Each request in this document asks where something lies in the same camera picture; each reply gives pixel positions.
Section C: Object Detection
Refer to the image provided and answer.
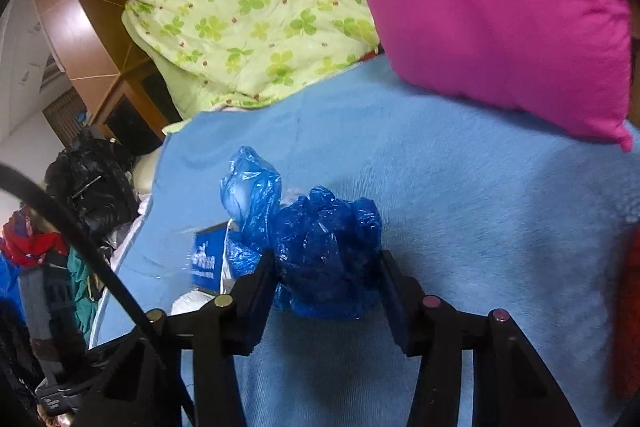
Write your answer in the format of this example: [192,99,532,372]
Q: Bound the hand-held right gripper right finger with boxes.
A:
[381,249,581,427]

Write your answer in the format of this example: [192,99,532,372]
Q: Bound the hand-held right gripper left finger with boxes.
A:
[65,249,278,427]

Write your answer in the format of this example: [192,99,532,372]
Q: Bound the dark blue plastic bag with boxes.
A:
[270,186,385,322]

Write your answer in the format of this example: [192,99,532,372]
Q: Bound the pale blue plastic bag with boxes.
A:
[220,146,286,280]

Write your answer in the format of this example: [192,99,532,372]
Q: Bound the blue box with white print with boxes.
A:
[190,222,232,295]

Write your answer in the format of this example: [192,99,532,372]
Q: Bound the white plastic bag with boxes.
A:
[171,288,222,317]

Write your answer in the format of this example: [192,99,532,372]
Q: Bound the light blue blanket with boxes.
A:
[90,57,640,427]

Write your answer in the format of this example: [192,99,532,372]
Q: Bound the cream pillow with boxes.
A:
[134,152,166,198]

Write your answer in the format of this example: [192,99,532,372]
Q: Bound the teal garment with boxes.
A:
[69,247,103,330]

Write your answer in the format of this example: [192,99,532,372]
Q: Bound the black plastic bag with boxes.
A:
[45,137,138,233]

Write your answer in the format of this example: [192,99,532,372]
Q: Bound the red cloth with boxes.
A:
[0,207,68,268]

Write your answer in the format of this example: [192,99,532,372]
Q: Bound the green clover print quilt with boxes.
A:
[122,0,383,120]

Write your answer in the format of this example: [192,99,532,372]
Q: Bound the brown wooden cabinet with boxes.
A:
[27,0,176,148]

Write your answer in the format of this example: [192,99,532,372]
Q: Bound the magenta pillow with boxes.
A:
[340,0,636,152]

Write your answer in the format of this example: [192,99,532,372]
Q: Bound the black cable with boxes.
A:
[0,162,196,427]

